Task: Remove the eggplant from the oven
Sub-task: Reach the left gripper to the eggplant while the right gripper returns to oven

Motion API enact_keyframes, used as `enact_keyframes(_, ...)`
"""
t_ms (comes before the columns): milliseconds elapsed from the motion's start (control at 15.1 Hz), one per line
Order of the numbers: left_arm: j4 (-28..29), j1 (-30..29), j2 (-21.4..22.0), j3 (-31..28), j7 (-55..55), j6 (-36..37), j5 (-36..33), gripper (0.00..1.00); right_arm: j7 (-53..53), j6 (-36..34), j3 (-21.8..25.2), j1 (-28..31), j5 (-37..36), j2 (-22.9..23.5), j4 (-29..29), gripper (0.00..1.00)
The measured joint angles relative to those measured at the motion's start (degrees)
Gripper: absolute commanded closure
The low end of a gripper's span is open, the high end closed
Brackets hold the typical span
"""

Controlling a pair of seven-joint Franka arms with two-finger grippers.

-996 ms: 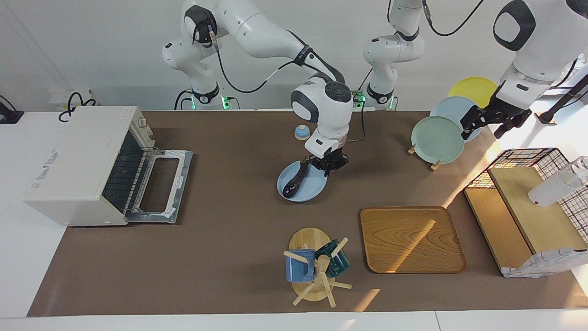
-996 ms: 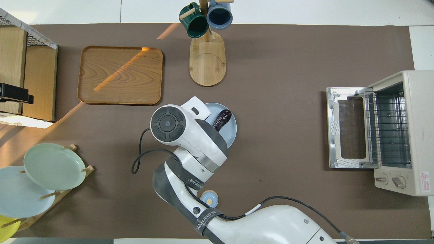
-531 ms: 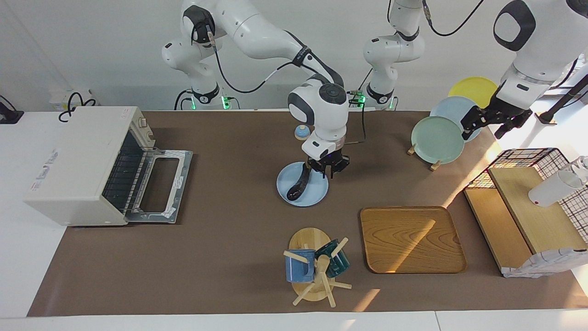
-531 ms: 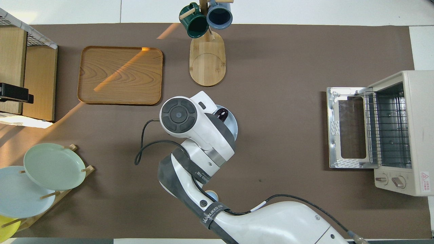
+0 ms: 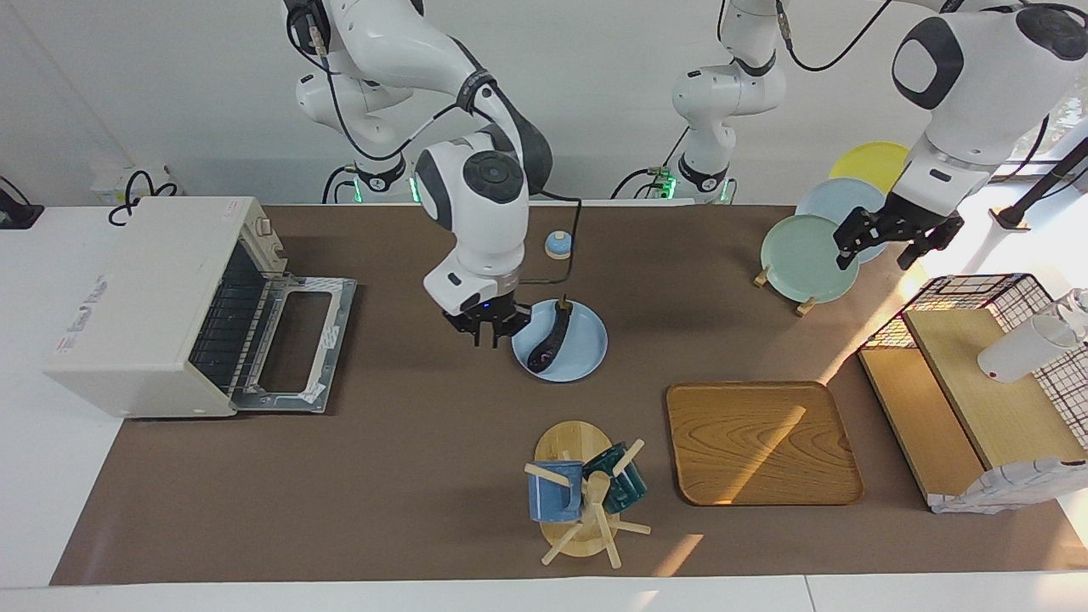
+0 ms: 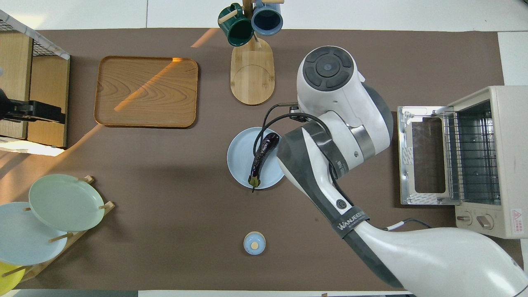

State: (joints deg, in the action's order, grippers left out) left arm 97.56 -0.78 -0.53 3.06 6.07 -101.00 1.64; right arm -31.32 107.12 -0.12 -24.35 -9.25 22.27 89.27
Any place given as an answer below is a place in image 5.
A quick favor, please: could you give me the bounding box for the blue mug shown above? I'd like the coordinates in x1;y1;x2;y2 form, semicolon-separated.
527;460;586;524

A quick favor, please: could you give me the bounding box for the beige toaster oven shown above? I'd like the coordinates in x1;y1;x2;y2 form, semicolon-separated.
44;197;294;419

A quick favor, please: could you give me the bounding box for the wooden plate rack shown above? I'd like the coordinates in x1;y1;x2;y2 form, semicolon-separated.
753;265;819;317

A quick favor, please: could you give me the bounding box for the black stand pole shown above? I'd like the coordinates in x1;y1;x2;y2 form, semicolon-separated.
990;136;1088;232

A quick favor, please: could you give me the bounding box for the pale blue racked plate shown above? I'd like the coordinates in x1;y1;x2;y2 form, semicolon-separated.
795;177;893;264

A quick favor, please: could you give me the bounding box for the wire and wood shelf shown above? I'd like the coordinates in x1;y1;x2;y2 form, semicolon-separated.
857;273;1088;515

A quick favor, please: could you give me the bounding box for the dark green mug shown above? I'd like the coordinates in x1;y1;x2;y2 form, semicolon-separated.
582;441;649;514

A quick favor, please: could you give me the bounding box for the white cylinder cup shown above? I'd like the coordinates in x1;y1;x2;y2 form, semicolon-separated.
977;289;1088;384

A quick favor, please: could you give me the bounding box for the wooden mug tree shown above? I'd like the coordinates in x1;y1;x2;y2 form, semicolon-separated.
523;420;653;569

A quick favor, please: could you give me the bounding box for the white power strip with cable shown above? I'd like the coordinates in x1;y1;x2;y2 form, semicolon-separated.
92;164;181;227

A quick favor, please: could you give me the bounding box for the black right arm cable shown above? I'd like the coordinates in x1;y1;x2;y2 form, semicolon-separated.
287;0;584;286

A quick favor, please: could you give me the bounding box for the window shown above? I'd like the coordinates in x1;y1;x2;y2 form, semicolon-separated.
990;76;1088;181

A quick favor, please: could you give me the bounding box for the dark purple eggplant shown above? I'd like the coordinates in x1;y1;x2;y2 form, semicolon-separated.
527;297;575;375

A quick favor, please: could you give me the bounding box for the wooden tray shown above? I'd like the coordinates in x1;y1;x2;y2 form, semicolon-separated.
666;381;864;507

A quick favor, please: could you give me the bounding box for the glass oven door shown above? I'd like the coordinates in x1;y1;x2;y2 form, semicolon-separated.
228;272;359;415

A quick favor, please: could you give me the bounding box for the black device on table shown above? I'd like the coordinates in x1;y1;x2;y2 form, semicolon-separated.
0;176;45;230

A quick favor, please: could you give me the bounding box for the pale green plate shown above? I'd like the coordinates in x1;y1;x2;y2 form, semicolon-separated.
760;214;861;304

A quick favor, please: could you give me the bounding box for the yellow plate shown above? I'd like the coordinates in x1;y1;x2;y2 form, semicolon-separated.
829;141;912;196

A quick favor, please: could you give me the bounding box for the brown table mat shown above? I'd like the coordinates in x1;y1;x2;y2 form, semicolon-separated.
49;204;1088;587

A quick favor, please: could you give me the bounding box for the black base cable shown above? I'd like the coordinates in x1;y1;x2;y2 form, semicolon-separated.
610;127;691;201

